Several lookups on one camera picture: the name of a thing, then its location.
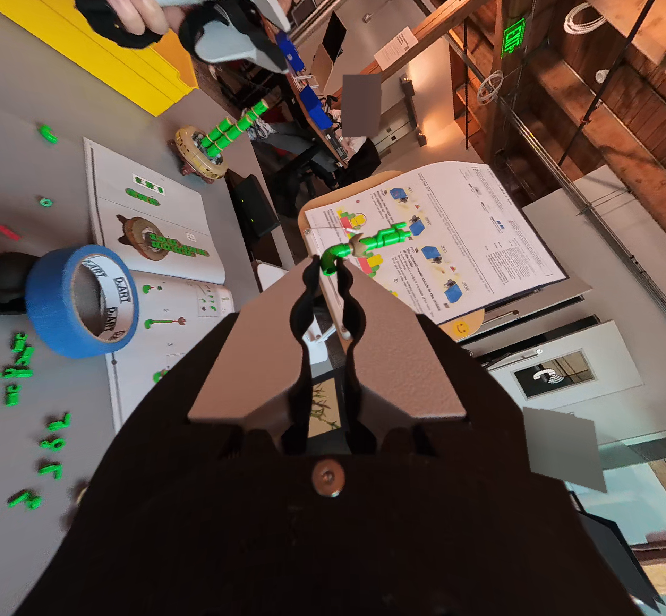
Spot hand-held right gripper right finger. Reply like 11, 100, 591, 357
334, 260, 467, 455

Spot lego instruction booklet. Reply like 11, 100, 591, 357
83, 137, 235, 435

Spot green lego bamboo stem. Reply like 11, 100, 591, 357
320, 221, 409, 277

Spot printed instruction sheet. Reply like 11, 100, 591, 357
304, 161, 568, 325

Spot white cable coil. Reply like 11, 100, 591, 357
563, 2, 608, 35
476, 70, 505, 105

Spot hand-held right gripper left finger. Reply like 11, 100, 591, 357
187, 256, 320, 455

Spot white door with window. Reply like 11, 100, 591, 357
486, 322, 643, 419

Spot lego bamboo pot model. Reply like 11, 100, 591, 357
168, 98, 270, 185

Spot green exit sign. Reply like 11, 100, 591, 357
501, 17, 527, 60

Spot black box with green lights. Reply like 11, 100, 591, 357
225, 169, 282, 250

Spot scattered green lego pieces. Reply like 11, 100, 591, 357
2, 332, 71, 510

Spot yellow plastic bin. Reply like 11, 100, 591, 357
0, 0, 199, 117

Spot blue masking tape roll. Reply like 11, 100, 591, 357
25, 245, 140, 359

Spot blue storage bin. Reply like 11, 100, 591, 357
276, 31, 307, 73
299, 86, 334, 130

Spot white paper sign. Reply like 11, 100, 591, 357
374, 27, 419, 70

